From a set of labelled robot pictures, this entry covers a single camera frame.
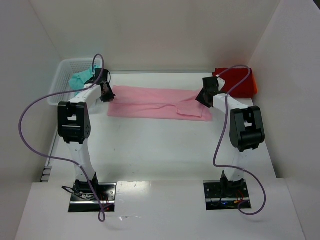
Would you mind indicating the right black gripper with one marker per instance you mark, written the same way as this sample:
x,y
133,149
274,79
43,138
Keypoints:
x,y
204,96

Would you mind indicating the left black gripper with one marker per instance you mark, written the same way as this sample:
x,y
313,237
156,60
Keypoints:
x,y
106,93

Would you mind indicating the pink polo shirt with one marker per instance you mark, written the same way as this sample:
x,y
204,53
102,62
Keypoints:
x,y
157,103

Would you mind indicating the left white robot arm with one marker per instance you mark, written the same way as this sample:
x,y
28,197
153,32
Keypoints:
x,y
74,126

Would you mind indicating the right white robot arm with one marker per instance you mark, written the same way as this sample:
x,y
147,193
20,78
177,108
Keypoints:
x,y
246,130

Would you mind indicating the teal t shirt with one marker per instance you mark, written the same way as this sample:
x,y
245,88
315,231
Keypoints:
x,y
78,80

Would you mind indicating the white plastic basket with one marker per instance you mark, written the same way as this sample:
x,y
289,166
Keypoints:
x,y
64,72

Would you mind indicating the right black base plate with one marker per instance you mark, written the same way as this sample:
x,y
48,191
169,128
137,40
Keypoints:
x,y
217,198

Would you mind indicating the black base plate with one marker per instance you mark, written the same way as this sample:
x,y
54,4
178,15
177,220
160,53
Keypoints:
x,y
84,201
217,198

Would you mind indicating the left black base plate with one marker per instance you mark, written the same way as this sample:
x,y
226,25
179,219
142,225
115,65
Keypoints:
x,y
84,201

